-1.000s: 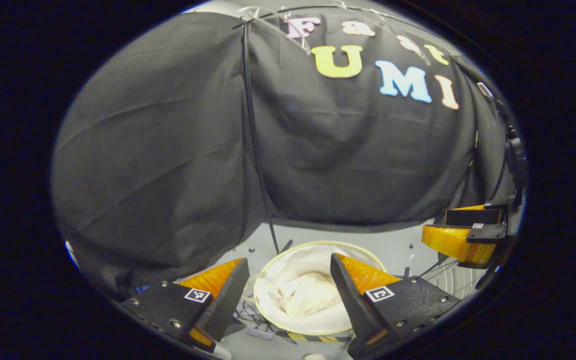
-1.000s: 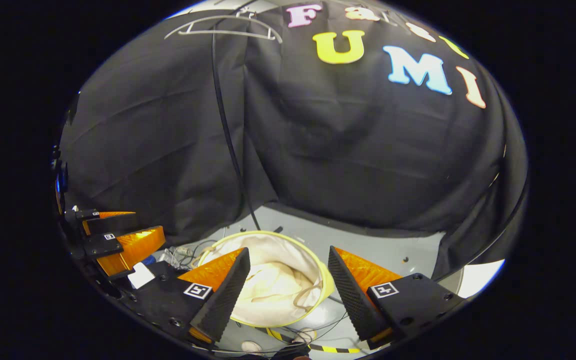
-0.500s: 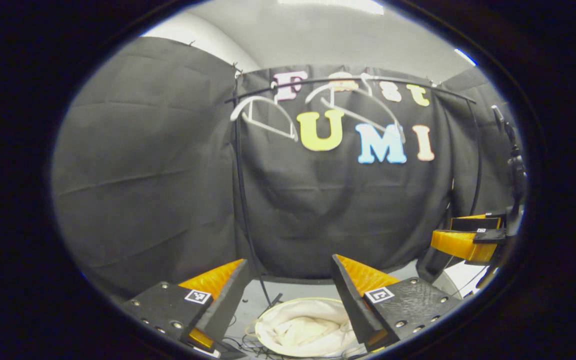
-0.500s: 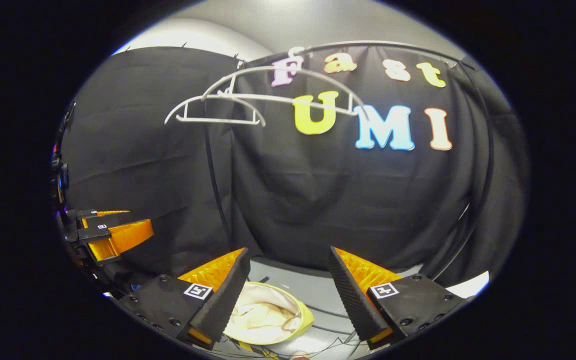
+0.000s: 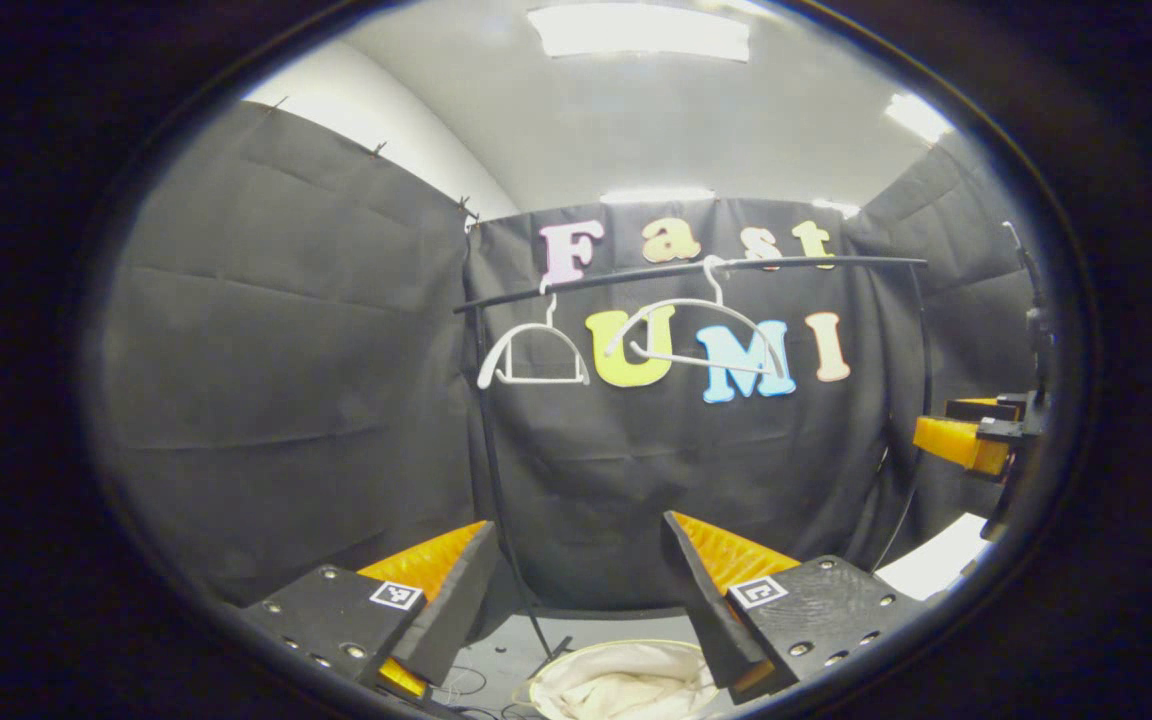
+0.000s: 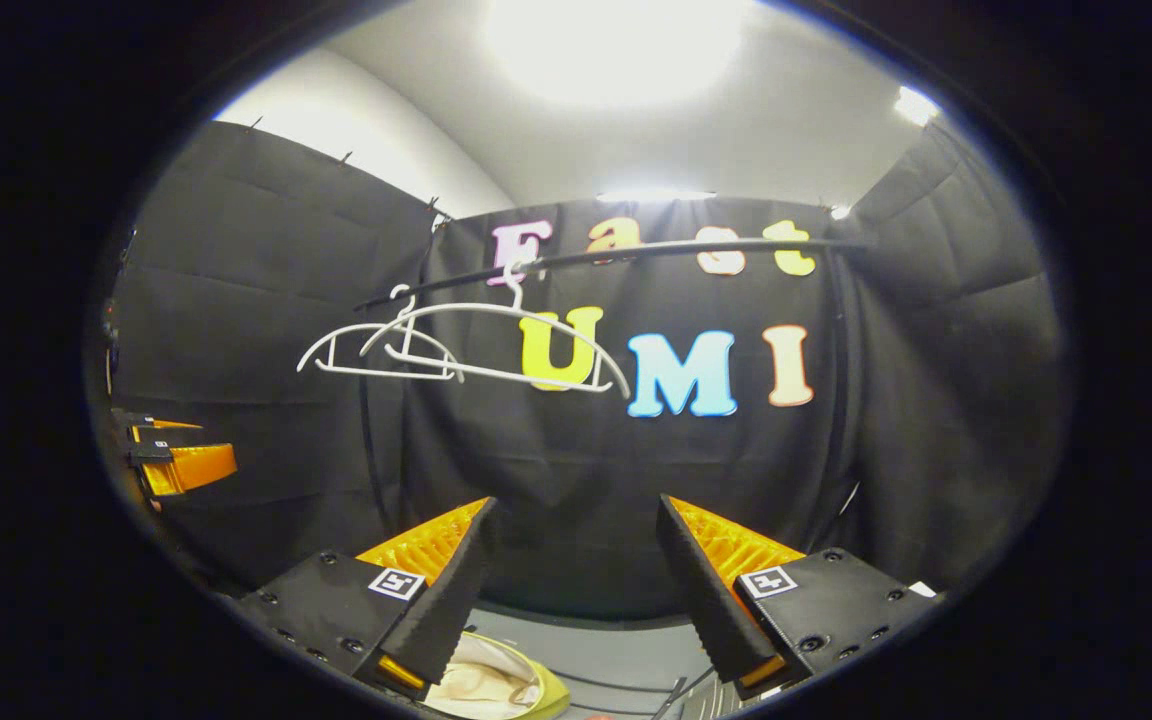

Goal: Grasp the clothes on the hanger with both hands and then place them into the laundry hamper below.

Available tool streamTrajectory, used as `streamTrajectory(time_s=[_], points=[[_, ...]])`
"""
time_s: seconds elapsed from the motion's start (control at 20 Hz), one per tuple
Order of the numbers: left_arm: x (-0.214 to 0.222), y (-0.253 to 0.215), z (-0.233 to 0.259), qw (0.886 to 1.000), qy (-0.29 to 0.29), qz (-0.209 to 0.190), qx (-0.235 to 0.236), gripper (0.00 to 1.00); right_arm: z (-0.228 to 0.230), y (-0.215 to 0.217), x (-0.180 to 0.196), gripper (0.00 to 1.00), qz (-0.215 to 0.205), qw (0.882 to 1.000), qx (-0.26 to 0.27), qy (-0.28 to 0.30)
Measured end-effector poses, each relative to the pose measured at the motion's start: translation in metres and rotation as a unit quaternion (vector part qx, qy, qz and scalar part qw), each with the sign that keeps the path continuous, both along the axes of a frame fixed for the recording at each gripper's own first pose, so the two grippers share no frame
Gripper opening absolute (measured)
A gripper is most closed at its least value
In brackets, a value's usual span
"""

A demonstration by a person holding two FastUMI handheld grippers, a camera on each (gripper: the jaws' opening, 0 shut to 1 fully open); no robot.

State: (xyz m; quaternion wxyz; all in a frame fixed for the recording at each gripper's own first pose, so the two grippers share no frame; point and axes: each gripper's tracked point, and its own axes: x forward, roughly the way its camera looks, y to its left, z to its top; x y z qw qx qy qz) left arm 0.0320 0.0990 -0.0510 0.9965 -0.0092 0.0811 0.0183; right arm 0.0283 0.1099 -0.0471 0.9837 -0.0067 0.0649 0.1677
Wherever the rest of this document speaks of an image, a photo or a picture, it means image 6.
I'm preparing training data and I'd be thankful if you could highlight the black clothes rail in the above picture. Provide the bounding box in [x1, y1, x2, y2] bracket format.
[354, 235, 872, 546]

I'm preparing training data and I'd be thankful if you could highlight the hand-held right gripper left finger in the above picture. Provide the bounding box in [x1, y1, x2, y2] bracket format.
[236, 497, 502, 701]

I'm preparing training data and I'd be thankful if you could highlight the white plastic hanger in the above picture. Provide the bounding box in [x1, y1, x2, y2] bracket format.
[359, 255, 632, 399]
[296, 285, 465, 383]

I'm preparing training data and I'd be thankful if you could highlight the cream button shirt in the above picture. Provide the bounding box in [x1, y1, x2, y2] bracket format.
[424, 638, 540, 719]

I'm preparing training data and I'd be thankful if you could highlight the yellow-green laundry hamper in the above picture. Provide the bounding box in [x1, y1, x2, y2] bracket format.
[421, 630, 572, 720]

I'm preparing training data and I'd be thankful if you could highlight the ceiling strip light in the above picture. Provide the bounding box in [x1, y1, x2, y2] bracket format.
[596, 188, 717, 203]

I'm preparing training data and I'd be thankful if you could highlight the large ceiling panel light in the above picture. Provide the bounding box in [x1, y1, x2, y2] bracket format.
[481, 0, 747, 106]

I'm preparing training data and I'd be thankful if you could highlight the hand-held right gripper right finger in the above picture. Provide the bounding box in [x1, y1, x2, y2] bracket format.
[656, 494, 942, 701]

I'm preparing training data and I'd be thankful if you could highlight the black backdrop cloth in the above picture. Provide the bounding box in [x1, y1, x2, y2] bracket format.
[86, 115, 1072, 621]

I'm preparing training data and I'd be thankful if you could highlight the square ceiling light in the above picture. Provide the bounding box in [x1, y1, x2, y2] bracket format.
[894, 85, 940, 126]

